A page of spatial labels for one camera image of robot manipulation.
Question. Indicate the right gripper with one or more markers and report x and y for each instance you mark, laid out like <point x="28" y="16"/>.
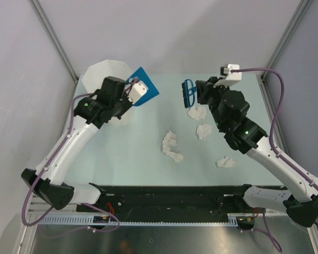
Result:
<point x="205" y="88"/>

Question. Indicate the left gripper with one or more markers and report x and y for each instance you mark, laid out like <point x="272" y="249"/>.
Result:
<point x="129" y="104"/>

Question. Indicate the blue hand brush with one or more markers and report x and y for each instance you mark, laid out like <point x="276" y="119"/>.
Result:
<point x="189" y="91"/>

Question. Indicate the blue dustpan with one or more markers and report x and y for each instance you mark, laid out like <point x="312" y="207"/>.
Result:
<point x="141" y="75"/>

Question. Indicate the paper scrap near right arm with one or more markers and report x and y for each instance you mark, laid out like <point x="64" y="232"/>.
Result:
<point x="226" y="162"/>

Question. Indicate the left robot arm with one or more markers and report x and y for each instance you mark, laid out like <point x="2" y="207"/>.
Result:
<point x="47" y="179"/>

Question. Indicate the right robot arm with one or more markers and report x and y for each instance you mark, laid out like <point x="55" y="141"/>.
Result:
<point x="299" y="199"/>

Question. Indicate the paper scrap far right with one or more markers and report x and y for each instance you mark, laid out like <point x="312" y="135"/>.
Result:
<point x="197" y="113"/>

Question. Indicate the white faceted bin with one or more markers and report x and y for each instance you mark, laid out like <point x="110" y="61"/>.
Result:
<point x="89" y="113"/>

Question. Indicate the paper scrap centre right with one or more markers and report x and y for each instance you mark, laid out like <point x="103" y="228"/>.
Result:
<point x="203" y="130"/>

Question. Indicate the paper scrap by brush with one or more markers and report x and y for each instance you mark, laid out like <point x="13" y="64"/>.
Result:
<point x="170" y="139"/>

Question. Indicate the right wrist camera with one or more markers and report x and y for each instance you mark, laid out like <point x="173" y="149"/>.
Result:
<point x="229" y="75"/>

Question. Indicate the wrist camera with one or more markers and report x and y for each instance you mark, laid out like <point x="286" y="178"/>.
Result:
<point x="229" y="75"/>
<point x="137" y="91"/>

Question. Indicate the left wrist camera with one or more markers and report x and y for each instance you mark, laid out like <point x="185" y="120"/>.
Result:
<point x="137" y="91"/>

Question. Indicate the right aluminium side rail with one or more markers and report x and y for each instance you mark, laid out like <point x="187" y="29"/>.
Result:
<point x="278" y="141"/>

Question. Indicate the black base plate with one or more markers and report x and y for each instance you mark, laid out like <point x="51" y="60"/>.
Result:
<point x="173" y="204"/>

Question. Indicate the left aluminium frame post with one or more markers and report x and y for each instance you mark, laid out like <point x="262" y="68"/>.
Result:
<point x="51" y="34"/>

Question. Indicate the aluminium frame post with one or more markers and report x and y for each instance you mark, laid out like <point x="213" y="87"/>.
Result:
<point x="51" y="34"/>
<point x="288" y="33"/>

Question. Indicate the right aluminium frame post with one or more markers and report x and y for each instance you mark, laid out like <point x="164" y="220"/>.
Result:
<point x="288" y="33"/>

